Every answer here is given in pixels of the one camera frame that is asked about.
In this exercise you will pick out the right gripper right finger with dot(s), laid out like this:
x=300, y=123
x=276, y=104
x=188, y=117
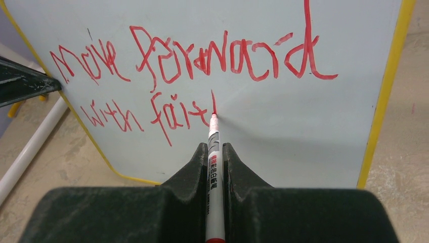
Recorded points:
x=259, y=212

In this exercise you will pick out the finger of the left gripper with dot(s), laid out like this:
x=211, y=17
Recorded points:
x=19, y=83

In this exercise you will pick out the yellow framed whiteboard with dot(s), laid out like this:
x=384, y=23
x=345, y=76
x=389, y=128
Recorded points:
x=296, y=84

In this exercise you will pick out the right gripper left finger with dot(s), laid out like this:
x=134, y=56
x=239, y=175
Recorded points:
x=171, y=212

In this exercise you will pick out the red whiteboard marker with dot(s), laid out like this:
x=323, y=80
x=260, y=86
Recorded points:
x=215, y=216

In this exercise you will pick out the yellow handled pliers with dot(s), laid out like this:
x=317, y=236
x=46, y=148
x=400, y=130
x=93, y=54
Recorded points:
x=16, y=106

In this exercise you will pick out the white PVC pipe frame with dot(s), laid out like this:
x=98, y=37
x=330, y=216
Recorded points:
x=9, y=58

